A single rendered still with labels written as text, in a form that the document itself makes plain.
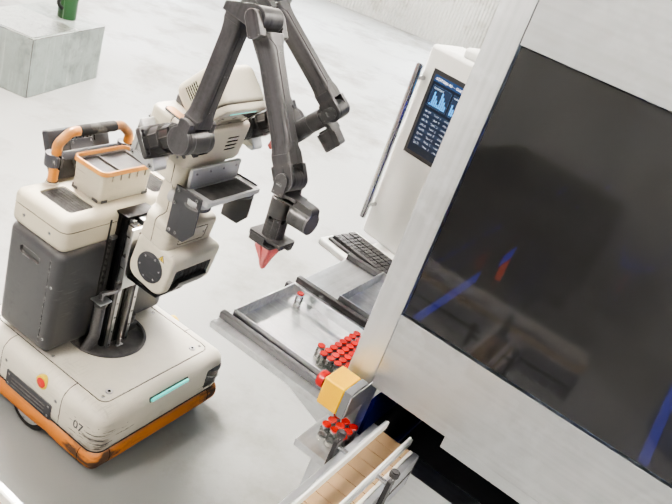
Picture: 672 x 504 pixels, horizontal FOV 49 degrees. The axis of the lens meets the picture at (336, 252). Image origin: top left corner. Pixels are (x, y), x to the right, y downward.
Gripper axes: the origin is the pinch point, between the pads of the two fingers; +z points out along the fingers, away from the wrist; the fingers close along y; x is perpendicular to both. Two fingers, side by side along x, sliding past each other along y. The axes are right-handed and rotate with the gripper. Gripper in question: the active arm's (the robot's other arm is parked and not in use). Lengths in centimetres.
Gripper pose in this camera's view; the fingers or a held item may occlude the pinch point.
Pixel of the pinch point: (263, 265)
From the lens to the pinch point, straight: 189.7
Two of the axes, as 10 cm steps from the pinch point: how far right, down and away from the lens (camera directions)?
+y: 7.8, 4.8, -4.0
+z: -3.0, 8.5, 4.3
